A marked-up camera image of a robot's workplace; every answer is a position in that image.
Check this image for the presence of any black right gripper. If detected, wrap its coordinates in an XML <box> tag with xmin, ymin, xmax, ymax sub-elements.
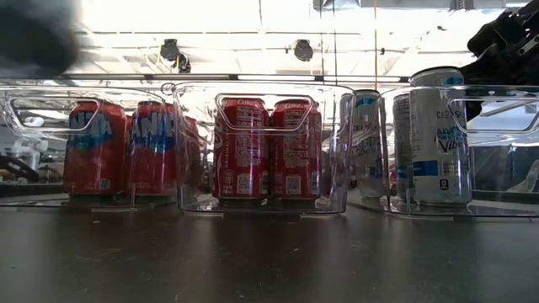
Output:
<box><xmin>459</xmin><ymin>0</ymin><xmax>539</xmax><ymax>123</ymax></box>

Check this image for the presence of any clear plastic storage bin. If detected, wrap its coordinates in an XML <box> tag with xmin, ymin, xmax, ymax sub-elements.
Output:
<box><xmin>347</xmin><ymin>83</ymin><xmax>539</xmax><ymax>220</ymax></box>
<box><xmin>162</xmin><ymin>80</ymin><xmax>358</xmax><ymax>216</ymax></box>
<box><xmin>0</xmin><ymin>86</ymin><xmax>178</xmax><ymax>211</ymax></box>

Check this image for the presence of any red Coca-Cola soda can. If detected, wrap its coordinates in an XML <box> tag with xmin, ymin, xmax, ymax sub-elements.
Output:
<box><xmin>212</xmin><ymin>97</ymin><xmax>271</xmax><ymax>201</ymax></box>
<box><xmin>269</xmin><ymin>98</ymin><xmax>324</xmax><ymax>201</ymax></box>

